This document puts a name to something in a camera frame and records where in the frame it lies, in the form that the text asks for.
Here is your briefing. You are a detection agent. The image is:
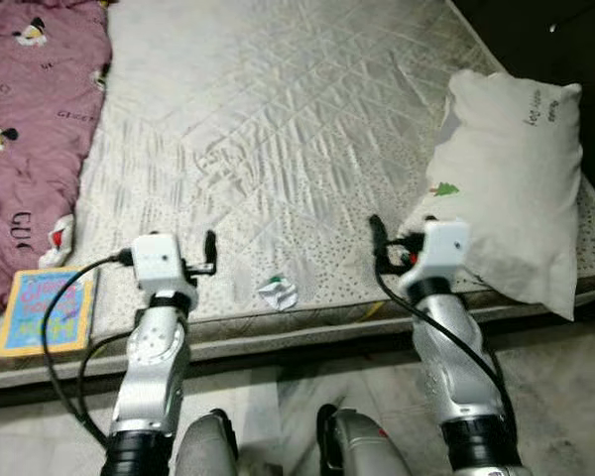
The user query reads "white paper scrap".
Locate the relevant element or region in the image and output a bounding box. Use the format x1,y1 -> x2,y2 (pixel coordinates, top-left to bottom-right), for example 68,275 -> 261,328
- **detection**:
257,277 -> 298,310

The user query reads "white pillow with green tree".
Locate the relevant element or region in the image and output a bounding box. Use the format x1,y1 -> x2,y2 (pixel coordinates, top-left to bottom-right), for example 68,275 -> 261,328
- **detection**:
397,69 -> 584,320

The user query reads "blue yellow-bordered children's book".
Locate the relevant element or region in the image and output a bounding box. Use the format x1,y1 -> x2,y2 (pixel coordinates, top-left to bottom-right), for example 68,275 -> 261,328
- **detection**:
0,268 -> 98,358

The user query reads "mauve cartoon print blanket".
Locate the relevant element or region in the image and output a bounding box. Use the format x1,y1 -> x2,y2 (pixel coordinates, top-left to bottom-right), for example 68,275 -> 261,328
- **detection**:
0,0 -> 112,323

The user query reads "dark bed base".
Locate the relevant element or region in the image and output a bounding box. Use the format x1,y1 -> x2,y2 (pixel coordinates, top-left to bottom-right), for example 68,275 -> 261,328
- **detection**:
0,322 -> 595,410

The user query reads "grey quilted mattress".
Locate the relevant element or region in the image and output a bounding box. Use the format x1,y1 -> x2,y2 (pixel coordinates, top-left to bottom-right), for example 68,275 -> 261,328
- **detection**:
0,0 -> 595,390

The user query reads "grey robot left leg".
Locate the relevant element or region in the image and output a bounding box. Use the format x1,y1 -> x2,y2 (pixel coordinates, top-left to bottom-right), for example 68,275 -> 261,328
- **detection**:
174,409 -> 241,476

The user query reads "dark tufted headboard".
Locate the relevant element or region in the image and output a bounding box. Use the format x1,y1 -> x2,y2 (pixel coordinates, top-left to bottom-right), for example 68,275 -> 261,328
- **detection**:
454,0 -> 595,214

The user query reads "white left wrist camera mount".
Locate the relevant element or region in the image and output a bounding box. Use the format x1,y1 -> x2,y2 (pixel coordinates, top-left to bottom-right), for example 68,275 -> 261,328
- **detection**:
131,234 -> 197,297

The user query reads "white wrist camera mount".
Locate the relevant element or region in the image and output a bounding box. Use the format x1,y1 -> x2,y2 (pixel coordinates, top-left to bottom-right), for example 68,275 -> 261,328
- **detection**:
407,220 -> 469,291
131,234 -> 197,297

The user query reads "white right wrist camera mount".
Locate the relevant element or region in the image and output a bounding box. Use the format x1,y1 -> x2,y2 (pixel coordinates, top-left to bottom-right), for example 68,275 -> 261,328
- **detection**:
407,220 -> 469,291

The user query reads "short black left arm cable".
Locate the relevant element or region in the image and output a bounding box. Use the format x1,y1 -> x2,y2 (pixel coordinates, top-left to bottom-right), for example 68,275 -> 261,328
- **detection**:
77,330 -> 132,439

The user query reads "long black left arm cable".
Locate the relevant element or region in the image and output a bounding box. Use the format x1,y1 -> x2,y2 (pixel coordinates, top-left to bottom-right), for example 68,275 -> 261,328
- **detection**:
40,253 -> 135,447

